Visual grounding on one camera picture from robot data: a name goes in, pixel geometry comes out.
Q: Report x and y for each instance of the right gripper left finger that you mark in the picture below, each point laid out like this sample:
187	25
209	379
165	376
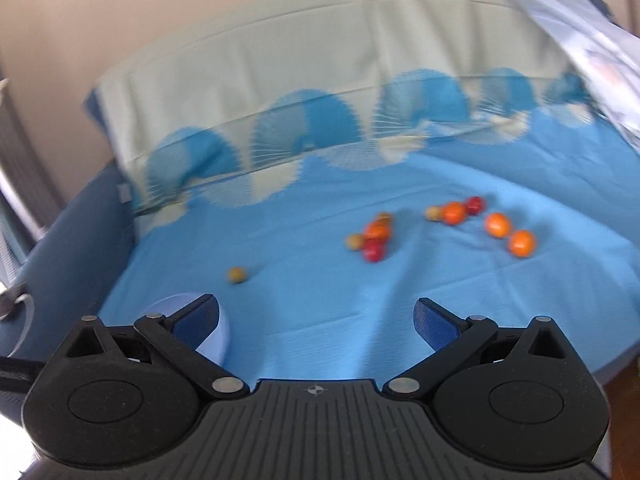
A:
176	339

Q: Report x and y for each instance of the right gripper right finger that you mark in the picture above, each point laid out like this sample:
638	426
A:
455	341

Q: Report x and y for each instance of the yellow-green small fruit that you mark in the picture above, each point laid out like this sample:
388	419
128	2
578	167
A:
237	275

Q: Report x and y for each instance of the orange mandarin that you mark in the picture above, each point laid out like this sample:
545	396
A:
454	213
522	243
498	225

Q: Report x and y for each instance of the red cherry tomato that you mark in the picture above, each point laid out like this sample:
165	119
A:
373	251
475	205

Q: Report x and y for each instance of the yellow small fruit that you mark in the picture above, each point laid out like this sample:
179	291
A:
433	213
355	242

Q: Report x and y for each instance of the orange kumquat with stem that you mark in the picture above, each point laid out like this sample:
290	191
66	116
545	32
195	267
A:
380	228

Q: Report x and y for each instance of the blue sofa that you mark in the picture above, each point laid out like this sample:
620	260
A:
72	270

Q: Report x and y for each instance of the blue patterned cloth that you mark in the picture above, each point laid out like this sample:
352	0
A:
265	138

